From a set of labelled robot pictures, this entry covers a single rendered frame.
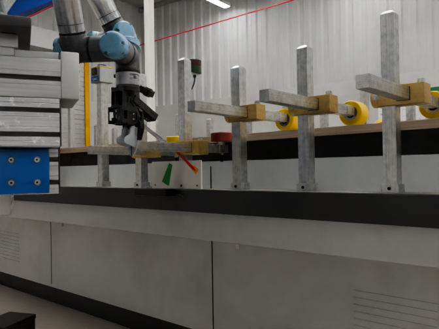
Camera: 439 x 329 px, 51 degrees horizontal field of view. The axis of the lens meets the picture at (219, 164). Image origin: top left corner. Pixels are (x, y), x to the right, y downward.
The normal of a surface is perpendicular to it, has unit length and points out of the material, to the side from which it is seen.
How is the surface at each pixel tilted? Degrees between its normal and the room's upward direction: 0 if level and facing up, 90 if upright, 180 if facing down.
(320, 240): 90
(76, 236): 90
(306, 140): 90
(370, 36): 90
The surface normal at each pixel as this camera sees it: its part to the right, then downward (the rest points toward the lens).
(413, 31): -0.60, 0.00
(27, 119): 0.39, -0.02
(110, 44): -0.10, -0.01
